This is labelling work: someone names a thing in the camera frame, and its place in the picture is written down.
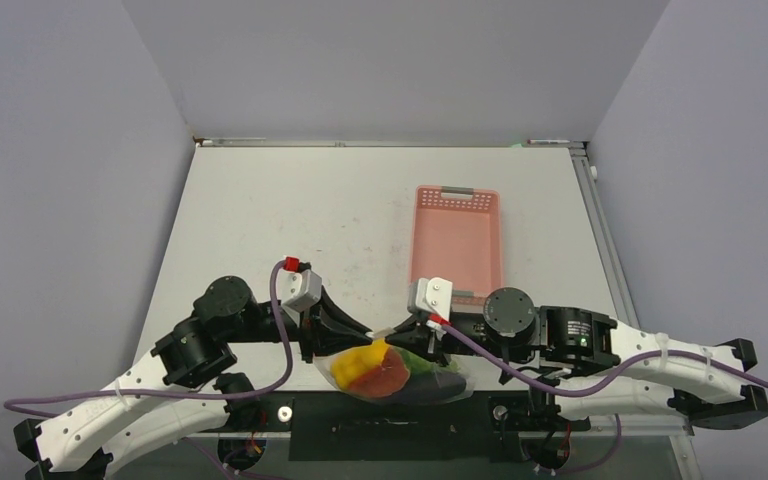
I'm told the clear dotted zip top bag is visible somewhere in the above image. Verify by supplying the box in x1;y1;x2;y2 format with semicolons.
313;339;474;406

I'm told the pink perforated plastic basket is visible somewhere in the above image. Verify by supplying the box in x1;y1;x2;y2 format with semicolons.
409;185;504;311

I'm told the green toy apple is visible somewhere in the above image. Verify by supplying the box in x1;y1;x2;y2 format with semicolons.
398;348;459;376

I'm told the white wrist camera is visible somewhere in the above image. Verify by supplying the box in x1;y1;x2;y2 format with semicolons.
407;277;453;322
281;256;323;314

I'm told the purple toy eggplant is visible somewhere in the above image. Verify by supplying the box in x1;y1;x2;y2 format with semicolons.
396;371;468;404

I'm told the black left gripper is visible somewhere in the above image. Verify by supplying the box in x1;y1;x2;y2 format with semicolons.
224;286;372;362

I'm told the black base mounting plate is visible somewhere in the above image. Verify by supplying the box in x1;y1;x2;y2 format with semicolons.
215;391;591;462

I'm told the aluminium table edge rail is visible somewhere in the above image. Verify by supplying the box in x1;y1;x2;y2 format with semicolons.
569;142;640;328

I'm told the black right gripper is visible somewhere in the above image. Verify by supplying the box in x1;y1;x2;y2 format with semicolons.
385;309;531;364

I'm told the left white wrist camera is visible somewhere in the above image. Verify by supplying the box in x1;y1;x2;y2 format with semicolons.
281;256;323;314

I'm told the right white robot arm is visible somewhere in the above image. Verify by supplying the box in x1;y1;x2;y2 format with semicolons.
378;285;768;430

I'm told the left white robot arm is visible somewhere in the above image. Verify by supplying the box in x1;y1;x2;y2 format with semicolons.
5;266;371;479

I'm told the yellow toy bell pepper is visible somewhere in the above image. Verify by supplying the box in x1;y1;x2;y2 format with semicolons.
330;341;390;390

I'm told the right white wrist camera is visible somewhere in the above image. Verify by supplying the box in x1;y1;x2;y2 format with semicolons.
407;277;453;322

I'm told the red watermelon slice toy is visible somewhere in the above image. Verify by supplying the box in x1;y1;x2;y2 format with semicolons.
348;348;410;399

